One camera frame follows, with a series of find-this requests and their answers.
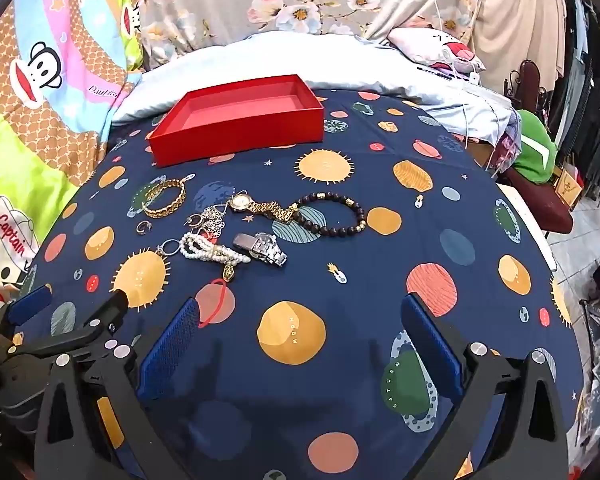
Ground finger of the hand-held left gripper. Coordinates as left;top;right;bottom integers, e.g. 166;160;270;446
25;290;131;357
4;284;53;327

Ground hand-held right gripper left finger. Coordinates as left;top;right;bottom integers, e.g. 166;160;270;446
32;296;201;480

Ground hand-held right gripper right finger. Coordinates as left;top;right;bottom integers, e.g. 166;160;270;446
400;292;571;480

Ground white pearl bracelet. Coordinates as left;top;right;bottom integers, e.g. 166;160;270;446
159;231;253;266

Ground gold chain bracelet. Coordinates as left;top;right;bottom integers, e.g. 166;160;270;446
141;174;196;220

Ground silver wristwatch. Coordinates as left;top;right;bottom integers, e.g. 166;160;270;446
232;231;288;267

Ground dark bead bracelet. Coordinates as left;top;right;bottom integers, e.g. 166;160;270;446
292;191;367;236

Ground red cardboard box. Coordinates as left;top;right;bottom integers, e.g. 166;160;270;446
147;74;326;168

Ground navy planet print blanket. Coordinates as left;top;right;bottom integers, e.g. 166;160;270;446
15;87;588;480

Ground cartoon monkey print blanket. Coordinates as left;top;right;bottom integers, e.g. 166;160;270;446
0;0;148;311

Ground dark red chair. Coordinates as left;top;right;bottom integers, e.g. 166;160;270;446
500;60;576;236

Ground brown paper bag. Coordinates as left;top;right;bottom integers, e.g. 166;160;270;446
555;162;583;211

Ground green cloth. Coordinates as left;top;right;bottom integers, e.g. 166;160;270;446
512;109;558;183

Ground pink and white pillow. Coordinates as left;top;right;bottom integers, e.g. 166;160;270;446
387;27;486;78

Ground rack of hanging clothes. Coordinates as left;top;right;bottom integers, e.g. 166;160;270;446
550;0;600;201

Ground light blue duvet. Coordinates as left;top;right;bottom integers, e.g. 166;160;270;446
111;30;513;141

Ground grey floral cloth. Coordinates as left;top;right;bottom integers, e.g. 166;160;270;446
140;0;486;68

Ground beige hanging garment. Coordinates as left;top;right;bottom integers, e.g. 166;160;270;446
472;0;568;93

